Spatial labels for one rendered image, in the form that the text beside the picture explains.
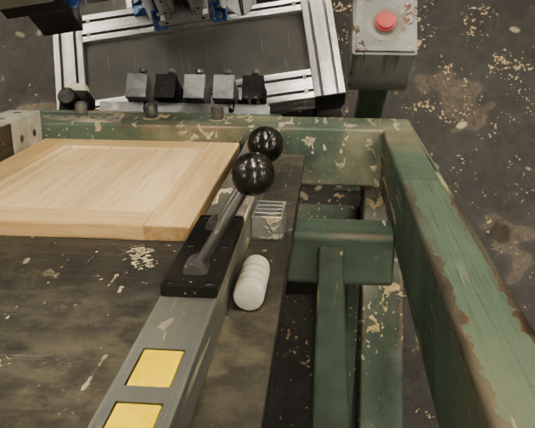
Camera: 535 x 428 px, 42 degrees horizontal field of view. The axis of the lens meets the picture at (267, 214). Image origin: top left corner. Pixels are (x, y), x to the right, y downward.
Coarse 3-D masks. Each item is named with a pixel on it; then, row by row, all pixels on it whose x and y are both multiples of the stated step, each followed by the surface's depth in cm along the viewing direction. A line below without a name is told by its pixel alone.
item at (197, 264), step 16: (240, 160) 59; (256, 160) 59; (240, 176) 58; (256, 176) 58; (272, 176) 59; (240, 192) 60; (256, 192) 59; (224, 224) 61; (208, 240) 62; (192, 256) 63; (208, 256) 62; (192, 272) 62
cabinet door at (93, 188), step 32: (32, 160) 116; (64, 160) 117; (96, 160) 117; (128, 160) 117; (160, 160) 117; (192, 160) 117; (224, 160) 116; (0, 192) 99; (32, 192) 99; (64, 192) 99; (96, 192) 99; (128, 192) 99; (160, 192) 99; (192, 192) 98; (0, 224) 86; (32, 224) 86; (64, 224) 85; (96, 224) 85; (128, 224) 85; (160, 224) 85; (192, 224) 86
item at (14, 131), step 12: (0, 120) 121; (12, 120) 121; (24, 120) 124; (36, 120) 129; (0, 132) 116; (12, 132) 120; (24, 132) 124; (36, 132) 129; (0, 144) 116; (12, 144) 120; (24, 144) 125; (0, 156) 116
